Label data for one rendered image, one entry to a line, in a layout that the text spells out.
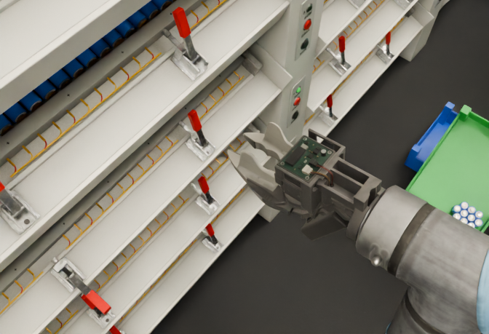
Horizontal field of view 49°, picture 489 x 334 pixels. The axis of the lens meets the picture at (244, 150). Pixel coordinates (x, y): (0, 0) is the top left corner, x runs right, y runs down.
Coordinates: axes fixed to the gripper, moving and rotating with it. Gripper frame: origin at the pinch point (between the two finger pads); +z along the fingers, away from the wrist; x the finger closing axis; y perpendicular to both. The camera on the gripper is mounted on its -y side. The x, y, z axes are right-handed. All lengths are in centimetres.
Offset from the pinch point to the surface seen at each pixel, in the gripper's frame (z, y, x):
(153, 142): 13.5, -2.2, 5.5
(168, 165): 11.4, -6.1, 5.6
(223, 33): 7.3, 12.5, -6.8
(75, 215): 13.4, -2.2, 20.6
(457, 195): -17, -61, -52
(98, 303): 3.3, -6.1, 26.7
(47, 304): 9.5, -7.3, 31.0
